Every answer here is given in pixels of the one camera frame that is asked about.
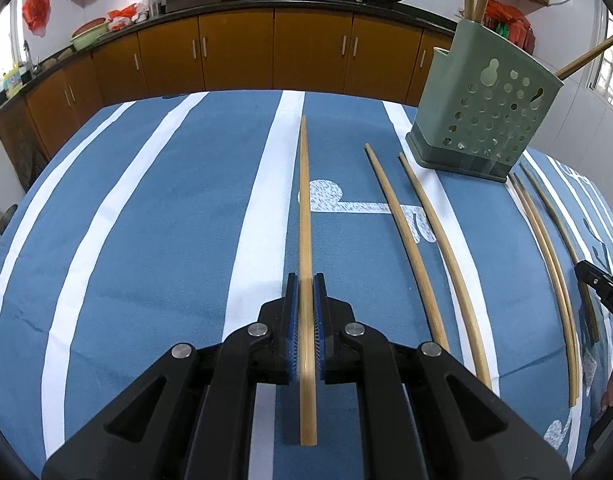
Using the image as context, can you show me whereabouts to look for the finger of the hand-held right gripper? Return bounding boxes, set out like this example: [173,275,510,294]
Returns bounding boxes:
[574,259,612,301]

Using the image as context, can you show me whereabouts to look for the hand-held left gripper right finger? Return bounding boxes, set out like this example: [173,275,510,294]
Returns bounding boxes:
[313,272,572,480]

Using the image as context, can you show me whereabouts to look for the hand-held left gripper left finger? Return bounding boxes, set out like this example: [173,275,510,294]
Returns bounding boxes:
[41,272,301,480]

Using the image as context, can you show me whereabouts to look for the green perforated utensil holder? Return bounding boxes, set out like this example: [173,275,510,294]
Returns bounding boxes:
[405,17,565,183]

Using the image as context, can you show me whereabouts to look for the large red plastic bottle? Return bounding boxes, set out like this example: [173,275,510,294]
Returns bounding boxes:
[511,19,530,50]

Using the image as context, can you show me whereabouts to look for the wooden base cabinets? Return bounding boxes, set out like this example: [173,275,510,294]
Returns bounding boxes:
[0,7,457,171]

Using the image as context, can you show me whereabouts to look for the red plastic bag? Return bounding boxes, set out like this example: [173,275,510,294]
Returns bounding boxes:
[487,0,522,23]
[22,0,53,37]

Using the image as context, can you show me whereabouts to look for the black kitchen countertop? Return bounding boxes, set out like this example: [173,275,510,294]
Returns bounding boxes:
[0,0,462,116]

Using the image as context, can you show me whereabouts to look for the green basin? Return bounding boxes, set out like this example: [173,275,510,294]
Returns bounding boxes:
[70,17,110,52]

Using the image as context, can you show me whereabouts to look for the orange plastic bag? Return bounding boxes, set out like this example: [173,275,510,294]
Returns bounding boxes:
[108,3,138,31]

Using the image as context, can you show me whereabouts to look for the yellow detergent bottle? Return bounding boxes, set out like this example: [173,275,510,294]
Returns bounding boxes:
[4,62,24,100]

